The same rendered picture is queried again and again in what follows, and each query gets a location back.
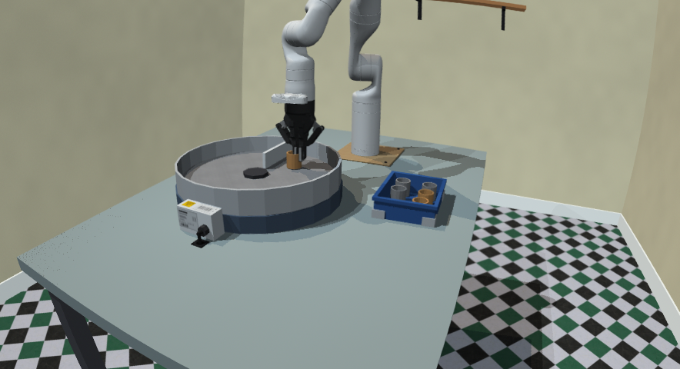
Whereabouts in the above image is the blue crate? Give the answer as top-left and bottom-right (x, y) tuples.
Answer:
(372, 171), (447, 228)

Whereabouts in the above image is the grey metal sleeve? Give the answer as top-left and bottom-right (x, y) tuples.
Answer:
(390, 185), (407, 200)
(395, 178), (411, 197)
(422, 182), (437, 201)

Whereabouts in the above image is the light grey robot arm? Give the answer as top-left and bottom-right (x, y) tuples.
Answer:
(272, 0), (382, 156)

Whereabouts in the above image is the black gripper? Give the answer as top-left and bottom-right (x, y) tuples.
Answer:
(275, 100), (325, 162)

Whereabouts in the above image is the grey round turntable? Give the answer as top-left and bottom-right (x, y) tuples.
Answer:
(175, 135), (343, 248)

